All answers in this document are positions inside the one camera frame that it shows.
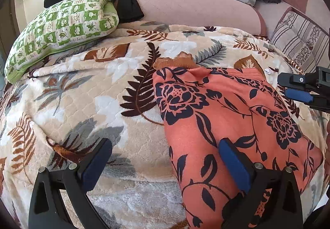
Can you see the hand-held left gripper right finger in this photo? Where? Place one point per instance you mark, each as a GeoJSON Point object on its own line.
{"type": "Point", "coordinates": [237, 167]}

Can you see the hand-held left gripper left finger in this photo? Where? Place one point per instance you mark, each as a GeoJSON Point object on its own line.
{"type": "Point", "coordinates": [94, 171]}

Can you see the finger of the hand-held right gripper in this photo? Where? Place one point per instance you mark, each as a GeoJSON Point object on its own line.
{"type": "Point", "coordinates": [296, 80]}
{"type": "Point", "coordinates": [299, 95]}

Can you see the orange floral garment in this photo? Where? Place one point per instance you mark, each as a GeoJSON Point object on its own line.
{"type": "Point", "coordinates": [232, 115]}

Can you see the striped cushion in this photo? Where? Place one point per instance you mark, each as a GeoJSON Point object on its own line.
{"type": "Point", "coordinates": [296, 38]}

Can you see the leaf print blanket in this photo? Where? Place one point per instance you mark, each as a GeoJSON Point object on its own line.
{"type": "Point", "coordinates": [90, 105]}

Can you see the pink bolster cushion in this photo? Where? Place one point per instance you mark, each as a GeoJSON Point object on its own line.
{"type": "Point", "coordinates": [193, 9]}

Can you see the green checked pillow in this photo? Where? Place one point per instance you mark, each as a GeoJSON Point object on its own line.
{"type": "Point", "coordinates": [64, 27]}

